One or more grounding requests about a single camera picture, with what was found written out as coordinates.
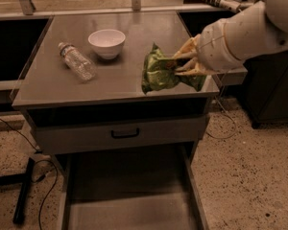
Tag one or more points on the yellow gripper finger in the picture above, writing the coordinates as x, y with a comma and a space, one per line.
191, 68
189, 48

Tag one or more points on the green jalapeno chip bag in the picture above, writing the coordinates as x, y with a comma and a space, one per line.
159, 72

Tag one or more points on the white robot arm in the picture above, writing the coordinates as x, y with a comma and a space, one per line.
260, 29

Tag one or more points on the grey drawer cabinet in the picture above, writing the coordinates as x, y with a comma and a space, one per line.
52, 96

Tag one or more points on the open middle drawer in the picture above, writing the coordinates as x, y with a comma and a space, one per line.
144, 188

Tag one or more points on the dark cabinet at right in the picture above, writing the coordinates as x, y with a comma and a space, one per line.
264, 91

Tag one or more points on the white ceramic bowl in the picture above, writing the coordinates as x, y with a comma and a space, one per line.
107, 43

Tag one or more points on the clear plastic water bottle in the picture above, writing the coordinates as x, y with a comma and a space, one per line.
81, 65

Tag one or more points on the black metal stand leg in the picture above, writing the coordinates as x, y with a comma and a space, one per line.
24, 179

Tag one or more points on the closed top drawer with handle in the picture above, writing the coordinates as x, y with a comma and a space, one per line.
119, 135

